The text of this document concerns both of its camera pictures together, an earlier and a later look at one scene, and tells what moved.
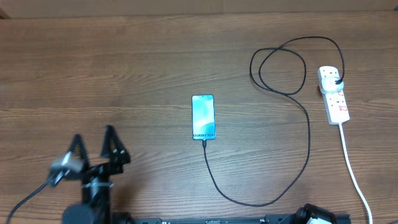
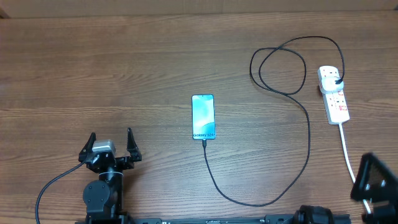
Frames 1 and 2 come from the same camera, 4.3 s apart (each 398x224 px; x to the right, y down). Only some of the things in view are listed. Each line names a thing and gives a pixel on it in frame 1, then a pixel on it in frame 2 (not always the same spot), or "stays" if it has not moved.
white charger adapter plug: (329, 85) stays
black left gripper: (115, 162) -> (127, 162)
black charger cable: (286, 94) stays
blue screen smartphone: (203, 114) stays
